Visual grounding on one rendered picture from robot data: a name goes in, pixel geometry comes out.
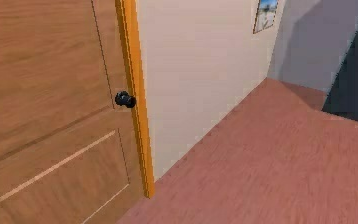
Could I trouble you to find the black round door knob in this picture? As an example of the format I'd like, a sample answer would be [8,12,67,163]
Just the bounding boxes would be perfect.
[114,90,137,109]

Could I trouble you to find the brown wooden room door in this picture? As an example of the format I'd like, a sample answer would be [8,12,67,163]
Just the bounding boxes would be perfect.
[0,0,156,224]

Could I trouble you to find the framed wall picture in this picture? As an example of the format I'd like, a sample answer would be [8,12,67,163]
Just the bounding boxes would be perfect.
[252,0,280,35]

